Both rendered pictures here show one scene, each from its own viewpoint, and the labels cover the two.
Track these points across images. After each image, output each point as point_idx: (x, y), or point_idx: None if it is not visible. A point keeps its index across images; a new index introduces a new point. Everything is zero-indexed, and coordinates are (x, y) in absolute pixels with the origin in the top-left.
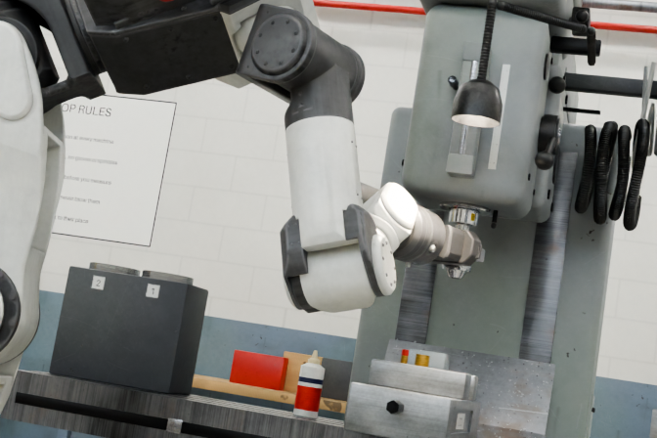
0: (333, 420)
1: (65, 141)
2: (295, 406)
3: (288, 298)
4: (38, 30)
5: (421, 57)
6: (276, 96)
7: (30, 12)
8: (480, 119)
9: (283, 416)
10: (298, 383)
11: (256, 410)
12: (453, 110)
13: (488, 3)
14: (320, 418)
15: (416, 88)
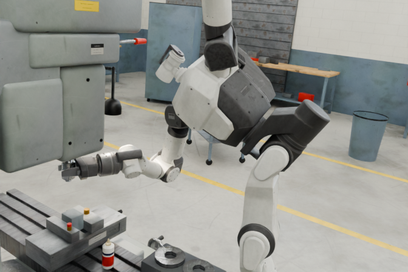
0: (88, 269)
1: (249, 175)
2: (113, 261)
3: (175, 178)
4: (271, 135)
5: (104, 90)
6: (186, 127)
7: None
8: (105, 112)
9: (128, 255)
10: (113, 254)
11: (131, 268)
12: (121, 112)
13: (115, 69)
14: (95, 269)
15: (104, 105)
